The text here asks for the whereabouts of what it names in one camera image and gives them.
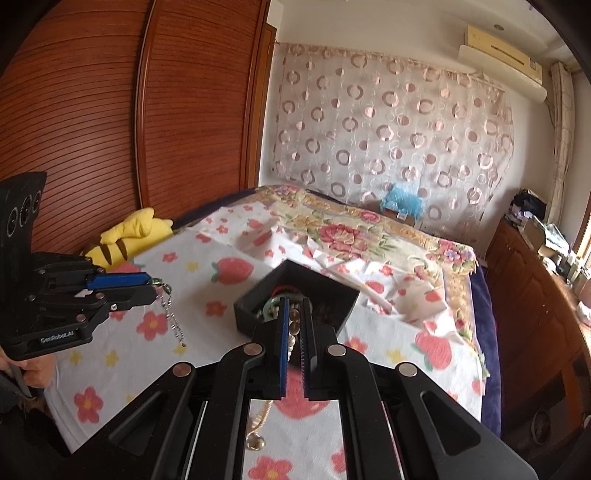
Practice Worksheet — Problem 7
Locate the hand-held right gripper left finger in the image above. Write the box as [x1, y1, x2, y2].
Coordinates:
[69, 295, 291, 480]

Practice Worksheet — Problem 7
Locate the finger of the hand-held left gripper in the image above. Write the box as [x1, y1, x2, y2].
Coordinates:
[85, 272, 151, 291]
[78, 284, 158, 320]

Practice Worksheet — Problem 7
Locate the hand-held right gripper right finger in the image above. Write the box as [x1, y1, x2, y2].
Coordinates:
[300, 298, 539, 480]

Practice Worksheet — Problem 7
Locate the silver chain with green pendant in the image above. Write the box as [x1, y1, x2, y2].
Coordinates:
[150, 277, 188, 349]

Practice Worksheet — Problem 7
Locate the green jade bangle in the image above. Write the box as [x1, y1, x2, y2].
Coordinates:
[256, 295, 280, 321]

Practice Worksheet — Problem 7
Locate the black jewelry box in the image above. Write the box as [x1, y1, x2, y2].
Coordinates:
[233, 258, 361, 342]

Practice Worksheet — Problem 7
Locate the person's left hand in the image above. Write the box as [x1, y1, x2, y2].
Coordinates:
[0, 346, 58, 402]

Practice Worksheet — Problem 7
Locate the yellow plush toy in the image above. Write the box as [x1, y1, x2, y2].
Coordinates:
[82, 208, 174, 273]

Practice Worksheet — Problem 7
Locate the floral blanket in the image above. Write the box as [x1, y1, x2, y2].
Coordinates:
[252, 185, 490, 384]

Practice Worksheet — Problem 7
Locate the brown wooden wardrobe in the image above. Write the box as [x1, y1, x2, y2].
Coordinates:
[0, 0, 278, 257]

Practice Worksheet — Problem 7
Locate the blue plastic bag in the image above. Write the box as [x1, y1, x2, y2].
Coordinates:
[381, 182, 426, 220]

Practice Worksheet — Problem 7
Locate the navy bed sheet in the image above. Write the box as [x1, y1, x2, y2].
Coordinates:
[471, 265, 504, 439]

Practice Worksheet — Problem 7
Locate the long wooden cabinet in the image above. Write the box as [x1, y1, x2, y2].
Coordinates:
[485, 217, 591, 430]

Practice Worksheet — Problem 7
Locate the circle patterned sheer curtain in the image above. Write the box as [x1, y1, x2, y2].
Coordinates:
[270, 42, 515, 236]

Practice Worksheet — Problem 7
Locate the dark bowl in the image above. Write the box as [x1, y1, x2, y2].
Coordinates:
[531, 410, 552, 444]

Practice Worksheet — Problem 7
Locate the cardboard box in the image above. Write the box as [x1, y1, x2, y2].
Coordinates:
[519, 215, 555, 252]

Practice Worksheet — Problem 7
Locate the dark clothes pile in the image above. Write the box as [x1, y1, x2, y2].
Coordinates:
[505, 188, 548, 227]

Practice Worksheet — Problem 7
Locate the teal folded cloth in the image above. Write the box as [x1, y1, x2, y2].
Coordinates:
[545, 224, 571, 254]

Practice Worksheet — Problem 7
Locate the floral side curtain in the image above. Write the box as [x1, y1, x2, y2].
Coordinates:
[549, 62, 575, 199]

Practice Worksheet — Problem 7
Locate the gold cord with pendant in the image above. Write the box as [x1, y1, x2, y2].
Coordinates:
[245, 399, 275, 452]

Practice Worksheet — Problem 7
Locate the cream wall air conditioner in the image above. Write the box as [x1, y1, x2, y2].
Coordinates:
[458, 25, 549, 102]

